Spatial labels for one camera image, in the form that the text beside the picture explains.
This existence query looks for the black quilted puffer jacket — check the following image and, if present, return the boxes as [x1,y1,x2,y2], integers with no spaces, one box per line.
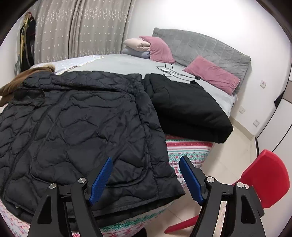
[1,71,185,227]

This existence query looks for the black folded coat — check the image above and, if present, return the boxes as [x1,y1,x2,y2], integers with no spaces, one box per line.
[143,73,233,144]

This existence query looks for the red plastic chair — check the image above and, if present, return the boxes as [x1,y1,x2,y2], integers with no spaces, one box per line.
[164,150,290,236]

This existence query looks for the white wardrobe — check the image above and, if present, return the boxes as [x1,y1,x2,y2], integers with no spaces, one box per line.
[250,79,292,183]

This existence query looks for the pink pillow by headboard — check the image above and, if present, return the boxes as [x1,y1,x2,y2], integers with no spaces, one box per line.
[183,56,240,95]

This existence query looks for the patterned red green bedspread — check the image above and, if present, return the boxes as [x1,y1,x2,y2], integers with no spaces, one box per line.
[1,135,213,236]

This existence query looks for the grey bed sheet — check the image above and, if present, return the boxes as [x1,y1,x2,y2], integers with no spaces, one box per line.
[69,54,236,116]

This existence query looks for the light blue fringed blanket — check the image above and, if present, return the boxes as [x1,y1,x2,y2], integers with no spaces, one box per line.
[31,55,103,75]

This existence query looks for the pink pillow near blankets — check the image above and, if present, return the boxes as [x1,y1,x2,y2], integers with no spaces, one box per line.
[140,36,175,64]

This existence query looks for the grey padded headboard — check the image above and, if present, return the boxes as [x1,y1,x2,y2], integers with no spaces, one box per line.
[152,28,251,93]

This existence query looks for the grey folded blanket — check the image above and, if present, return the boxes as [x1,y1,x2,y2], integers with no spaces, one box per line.
[121,47,150,59]

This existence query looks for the brown fur-trimmed coat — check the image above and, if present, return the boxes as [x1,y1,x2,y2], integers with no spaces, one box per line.
[0,64,55,107]

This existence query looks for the beige folded blanket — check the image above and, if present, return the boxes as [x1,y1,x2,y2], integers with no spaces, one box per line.
[123,38,150,52]

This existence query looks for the grey dotted curtain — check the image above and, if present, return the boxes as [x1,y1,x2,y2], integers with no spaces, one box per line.
[30,0,135,64]

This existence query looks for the black charger cable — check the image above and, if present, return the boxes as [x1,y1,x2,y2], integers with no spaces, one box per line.
[155,62,201,85]

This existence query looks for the white wall socket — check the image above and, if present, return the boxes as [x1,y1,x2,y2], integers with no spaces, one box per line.
[260,80,266,88]

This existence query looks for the dark clothes hanging on wall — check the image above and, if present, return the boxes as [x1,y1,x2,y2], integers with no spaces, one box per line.
[14,12,36,75]

